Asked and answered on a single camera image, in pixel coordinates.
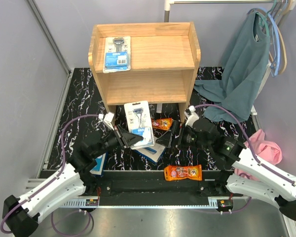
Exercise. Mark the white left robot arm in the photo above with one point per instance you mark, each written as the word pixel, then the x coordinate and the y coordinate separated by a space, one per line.
pixel 23 214

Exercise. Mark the small white bottle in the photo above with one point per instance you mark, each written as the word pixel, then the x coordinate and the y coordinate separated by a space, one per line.
pixel 159 108

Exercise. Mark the green plastic hanger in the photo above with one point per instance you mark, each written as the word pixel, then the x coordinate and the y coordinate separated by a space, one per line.
pixel 264 14

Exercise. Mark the blue plastic hanger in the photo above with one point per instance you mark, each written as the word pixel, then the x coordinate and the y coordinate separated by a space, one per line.
pixel 278 55

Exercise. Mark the orange razor pack upper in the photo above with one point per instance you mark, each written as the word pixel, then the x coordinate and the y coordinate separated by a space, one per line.
pixel 162 123

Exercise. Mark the beige wooden hanger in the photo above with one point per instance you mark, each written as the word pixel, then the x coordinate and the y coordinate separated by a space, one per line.
pixel 281 12

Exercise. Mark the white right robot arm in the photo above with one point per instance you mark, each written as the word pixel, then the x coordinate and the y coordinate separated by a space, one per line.
pixel 241 171

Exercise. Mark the Gillette razor blister pack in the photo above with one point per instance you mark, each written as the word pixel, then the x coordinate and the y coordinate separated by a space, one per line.
pixel 117 56

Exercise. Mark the pink cloth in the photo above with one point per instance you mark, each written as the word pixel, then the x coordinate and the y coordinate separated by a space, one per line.
pixel 266 150

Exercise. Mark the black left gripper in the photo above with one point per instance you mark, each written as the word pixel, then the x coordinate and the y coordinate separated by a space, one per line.
pixel 129 139

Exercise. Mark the metal clothes rack bar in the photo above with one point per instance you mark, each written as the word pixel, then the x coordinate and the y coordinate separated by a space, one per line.
pixel 168 3

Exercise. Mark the white Harry's razor box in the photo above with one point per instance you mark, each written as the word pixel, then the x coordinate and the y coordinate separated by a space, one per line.
pixel 153 153

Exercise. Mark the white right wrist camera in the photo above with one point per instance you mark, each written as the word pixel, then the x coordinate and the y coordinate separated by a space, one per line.
pixel 191 116

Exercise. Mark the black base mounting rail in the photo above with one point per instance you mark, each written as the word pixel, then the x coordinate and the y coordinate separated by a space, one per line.
pixel 149 189

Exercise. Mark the wooden two-tier shelf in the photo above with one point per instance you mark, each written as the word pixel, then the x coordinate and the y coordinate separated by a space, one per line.
pixel 164 62

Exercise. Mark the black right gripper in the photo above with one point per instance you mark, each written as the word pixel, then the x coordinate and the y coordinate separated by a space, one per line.
pixel 166 139

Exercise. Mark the blue Harry's razor box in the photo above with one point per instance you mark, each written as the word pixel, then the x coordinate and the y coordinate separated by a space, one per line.
pixel 97 170

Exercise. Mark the orange razor pack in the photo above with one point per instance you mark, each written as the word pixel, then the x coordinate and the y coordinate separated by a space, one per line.
pixel 175 173
pixel 162 123

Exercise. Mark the aluminium corner frame profile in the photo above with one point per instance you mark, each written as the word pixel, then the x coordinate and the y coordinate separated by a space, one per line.
pixel 47 33

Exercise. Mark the teal blue t-shirt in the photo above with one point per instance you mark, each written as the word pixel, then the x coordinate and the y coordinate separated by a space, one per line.
pixel 243 63

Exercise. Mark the orange razor pack lower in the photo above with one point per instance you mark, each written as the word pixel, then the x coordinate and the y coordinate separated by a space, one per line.
pixel 175 173

